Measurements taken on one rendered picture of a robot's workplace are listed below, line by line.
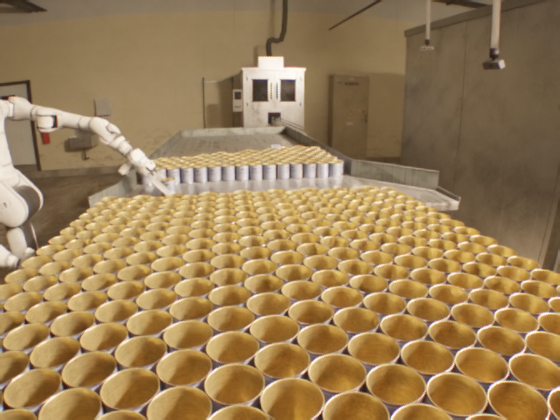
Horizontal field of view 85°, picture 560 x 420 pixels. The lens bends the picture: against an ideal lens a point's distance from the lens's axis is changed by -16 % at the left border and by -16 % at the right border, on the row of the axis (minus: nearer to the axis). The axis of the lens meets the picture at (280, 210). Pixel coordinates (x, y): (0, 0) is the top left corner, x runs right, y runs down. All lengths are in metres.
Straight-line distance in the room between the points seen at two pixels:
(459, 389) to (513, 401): 0.07
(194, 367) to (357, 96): 7.56
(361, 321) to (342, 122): 7.30
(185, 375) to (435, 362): 0.34
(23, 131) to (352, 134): 7.18
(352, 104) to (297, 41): 1.76
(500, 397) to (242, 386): 0.32
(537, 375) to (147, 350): 0.53
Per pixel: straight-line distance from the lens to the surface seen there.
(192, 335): 0.56
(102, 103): 8.05
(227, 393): 0.48
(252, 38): 7.88
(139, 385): 0.49
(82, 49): 8.39
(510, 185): 3.22
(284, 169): 1.88
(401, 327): 0.57
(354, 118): 7.87
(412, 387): 0.48
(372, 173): 1.96
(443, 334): 0.58
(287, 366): 0.51
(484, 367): 0.54
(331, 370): 0.49
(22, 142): 8.99
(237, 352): 0.53
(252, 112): 6.34
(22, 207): 1.78
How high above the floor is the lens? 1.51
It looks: 18 degrees down
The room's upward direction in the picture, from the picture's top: straight up
